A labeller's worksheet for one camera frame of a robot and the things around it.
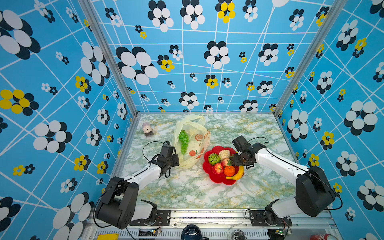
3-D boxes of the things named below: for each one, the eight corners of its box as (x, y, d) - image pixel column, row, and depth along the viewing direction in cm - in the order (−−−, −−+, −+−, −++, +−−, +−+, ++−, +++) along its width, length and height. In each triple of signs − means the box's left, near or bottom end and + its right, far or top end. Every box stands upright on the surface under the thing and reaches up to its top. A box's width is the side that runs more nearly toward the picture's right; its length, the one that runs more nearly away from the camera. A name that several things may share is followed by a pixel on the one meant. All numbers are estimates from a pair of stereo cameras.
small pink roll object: (145, 136, 107) (142, 130, 101) (145, 129, 111) (142, 123, 105) (152, 135, 108) (149, 129, 102) (151, 128, 112) (149, 122, 106)
